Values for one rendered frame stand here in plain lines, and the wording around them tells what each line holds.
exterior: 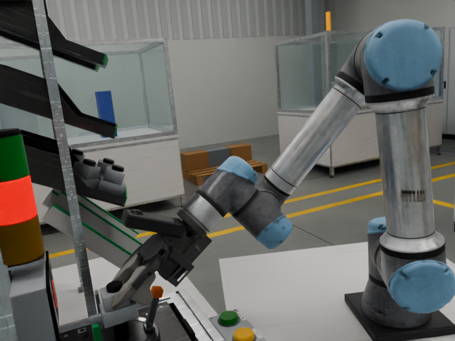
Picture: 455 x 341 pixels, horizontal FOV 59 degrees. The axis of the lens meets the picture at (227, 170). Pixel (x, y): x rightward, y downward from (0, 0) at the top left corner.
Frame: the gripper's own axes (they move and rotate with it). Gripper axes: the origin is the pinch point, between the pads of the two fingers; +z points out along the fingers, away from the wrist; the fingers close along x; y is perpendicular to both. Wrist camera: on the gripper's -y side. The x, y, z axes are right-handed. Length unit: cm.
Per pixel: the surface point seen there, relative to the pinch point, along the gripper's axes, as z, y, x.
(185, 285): -6.0, 32.6, 36.9
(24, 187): -8.3, -26.9, -20.7
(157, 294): -5.1, 6.7, -1.0
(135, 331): 3.2, 9.5, 0.6
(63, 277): 21, 13, 65
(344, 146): -259, 277, 375
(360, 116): -307, 264, 375
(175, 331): -1.6, 15.5, -0.6
